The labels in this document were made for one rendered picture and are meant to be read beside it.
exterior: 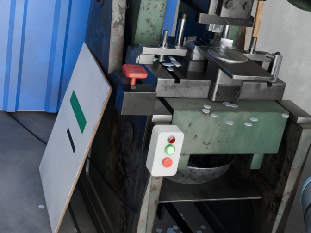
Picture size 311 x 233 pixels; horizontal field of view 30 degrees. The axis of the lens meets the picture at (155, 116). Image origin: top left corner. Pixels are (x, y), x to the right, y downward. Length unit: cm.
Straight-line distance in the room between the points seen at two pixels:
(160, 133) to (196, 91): 27
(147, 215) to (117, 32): 66
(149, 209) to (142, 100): 34
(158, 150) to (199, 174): 37
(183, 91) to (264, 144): 31
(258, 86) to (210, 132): 24
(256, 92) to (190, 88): 23
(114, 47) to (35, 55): 98
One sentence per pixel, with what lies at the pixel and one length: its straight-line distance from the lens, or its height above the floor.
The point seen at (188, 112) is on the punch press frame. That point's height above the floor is 64.
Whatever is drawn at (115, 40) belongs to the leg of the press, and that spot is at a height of 70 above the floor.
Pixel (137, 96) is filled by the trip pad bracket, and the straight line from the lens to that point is 157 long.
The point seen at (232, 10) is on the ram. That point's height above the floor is 92.
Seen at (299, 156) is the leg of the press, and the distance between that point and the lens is 187.
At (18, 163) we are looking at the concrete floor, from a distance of 258.
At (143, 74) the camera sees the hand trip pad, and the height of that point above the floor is 76.
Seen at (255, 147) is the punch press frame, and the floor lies 52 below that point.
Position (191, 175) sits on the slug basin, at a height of 37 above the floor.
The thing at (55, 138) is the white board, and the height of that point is 19.
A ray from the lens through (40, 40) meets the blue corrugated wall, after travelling 292.
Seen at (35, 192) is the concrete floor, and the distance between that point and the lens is 239.
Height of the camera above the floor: 126
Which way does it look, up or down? 23 degrees down
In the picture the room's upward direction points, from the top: 11 degrees clockwise
